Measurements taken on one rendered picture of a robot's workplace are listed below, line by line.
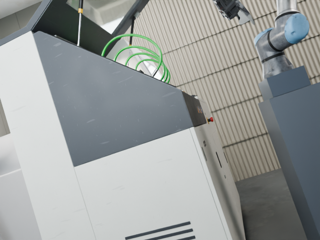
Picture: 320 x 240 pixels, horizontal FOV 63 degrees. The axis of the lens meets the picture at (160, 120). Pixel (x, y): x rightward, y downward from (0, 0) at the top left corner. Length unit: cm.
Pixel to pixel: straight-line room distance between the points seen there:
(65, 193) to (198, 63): 251
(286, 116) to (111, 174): 84
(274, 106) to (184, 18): 245
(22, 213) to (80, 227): 164
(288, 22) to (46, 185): 133
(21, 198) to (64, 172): 162
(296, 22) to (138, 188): 100
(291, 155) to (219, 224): 48
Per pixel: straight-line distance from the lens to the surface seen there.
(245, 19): 134
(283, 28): 137
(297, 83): 142
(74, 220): 135
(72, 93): 127
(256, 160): 342
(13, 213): 300
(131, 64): 192
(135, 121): 113
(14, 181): 292
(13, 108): 147
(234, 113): 335
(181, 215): 115
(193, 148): 108
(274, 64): 143
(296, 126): 137
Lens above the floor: 79
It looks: 4 degrees up
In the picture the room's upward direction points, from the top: 19 degrees counter-clockwise
